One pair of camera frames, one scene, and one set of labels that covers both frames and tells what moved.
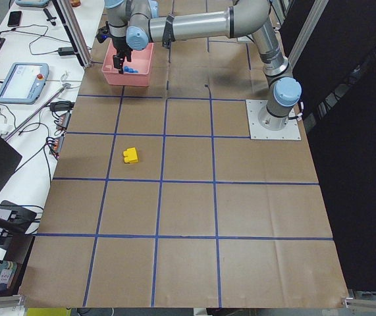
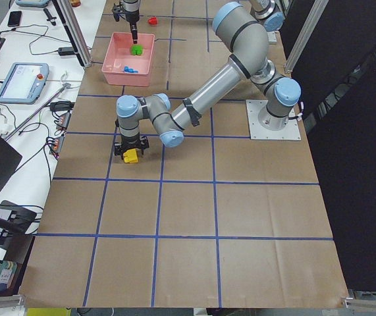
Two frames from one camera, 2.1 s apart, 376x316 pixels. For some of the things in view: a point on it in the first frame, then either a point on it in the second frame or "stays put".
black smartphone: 14,18 stays put
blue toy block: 126,69 stays put
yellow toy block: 131,155 stays put
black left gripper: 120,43 → 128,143
